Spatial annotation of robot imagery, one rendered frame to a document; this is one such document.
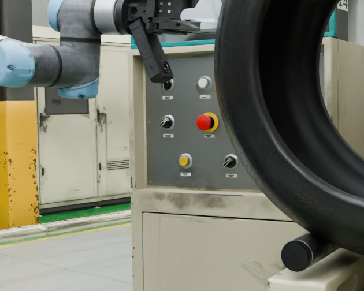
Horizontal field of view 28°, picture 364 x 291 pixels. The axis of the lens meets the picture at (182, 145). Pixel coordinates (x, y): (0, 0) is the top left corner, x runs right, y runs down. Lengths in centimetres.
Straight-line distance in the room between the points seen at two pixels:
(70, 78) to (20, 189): 553
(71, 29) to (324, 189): 56
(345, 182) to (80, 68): 51
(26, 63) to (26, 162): 562
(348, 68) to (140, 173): 60
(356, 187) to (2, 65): 63
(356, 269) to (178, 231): 75
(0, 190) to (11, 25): 151
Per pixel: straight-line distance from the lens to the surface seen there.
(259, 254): 177
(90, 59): 132
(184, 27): 119
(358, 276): 121
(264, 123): 104
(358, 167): 129
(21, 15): 688
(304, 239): 107
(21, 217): 684
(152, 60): 124
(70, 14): 133
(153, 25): 123
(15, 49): 123
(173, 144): 190
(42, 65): 125
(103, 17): 129
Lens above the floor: 111
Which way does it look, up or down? 3 degrees down
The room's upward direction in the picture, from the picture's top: 1 degrees counter-clockwise
